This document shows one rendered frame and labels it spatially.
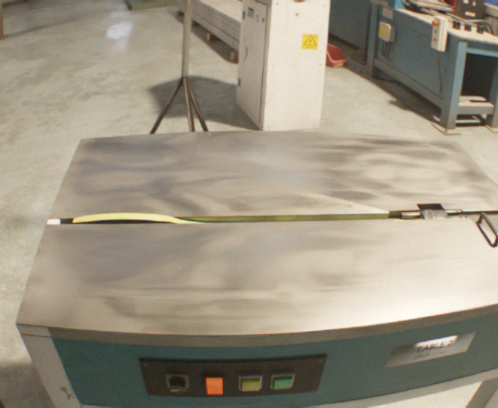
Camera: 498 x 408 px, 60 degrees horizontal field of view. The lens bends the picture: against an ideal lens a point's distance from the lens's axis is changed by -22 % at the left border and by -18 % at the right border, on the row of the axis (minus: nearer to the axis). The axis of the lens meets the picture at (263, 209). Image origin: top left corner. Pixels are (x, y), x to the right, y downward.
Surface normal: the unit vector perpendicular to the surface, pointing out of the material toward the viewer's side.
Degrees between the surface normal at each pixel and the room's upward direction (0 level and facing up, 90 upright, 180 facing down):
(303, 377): 90
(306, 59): 90
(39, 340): 90
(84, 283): 0
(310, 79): 90
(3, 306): 0
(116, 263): 0
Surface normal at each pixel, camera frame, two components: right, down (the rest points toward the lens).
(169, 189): 0.06, -0.84
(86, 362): 0.12, 0.55
